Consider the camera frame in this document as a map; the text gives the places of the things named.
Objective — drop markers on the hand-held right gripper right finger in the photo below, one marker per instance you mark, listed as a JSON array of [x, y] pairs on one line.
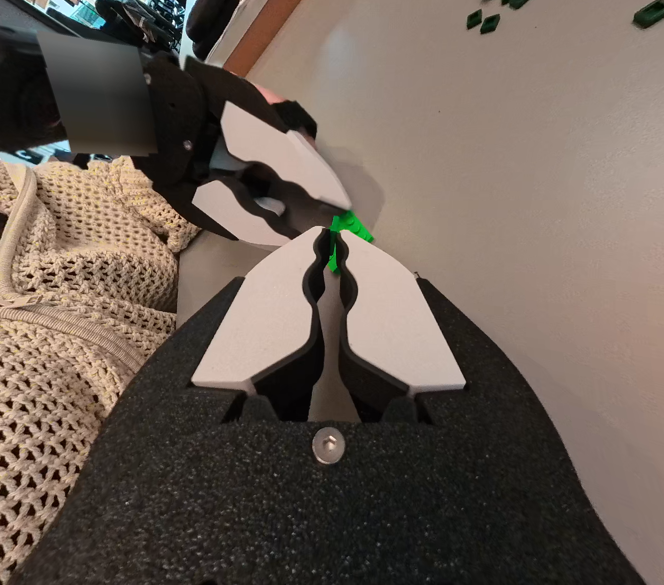
[[404, 330]]

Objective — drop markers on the person's torso in knit cardigan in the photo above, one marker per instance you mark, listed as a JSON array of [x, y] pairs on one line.
[[62, 362]]

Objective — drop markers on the bright green square lego plate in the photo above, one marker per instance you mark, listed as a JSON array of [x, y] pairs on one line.
[[358, 227]]

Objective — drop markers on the green L-shaped lego tile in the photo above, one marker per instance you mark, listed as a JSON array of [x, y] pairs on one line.
[[335, 258]]

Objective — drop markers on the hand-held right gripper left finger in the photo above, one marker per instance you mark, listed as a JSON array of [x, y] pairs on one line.
[[259, 330]]

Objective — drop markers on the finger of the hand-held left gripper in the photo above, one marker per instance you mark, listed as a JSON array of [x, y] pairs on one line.
[[233, 214], [280, 154]]

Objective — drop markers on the person's left hand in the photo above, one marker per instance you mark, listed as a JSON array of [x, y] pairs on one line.
[[269, 94]]

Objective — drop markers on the small dark green lego tile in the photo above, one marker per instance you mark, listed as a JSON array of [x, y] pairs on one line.
[[648, 14]]

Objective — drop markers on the person's left forearm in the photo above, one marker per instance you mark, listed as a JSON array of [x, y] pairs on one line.
[[129, 201]]

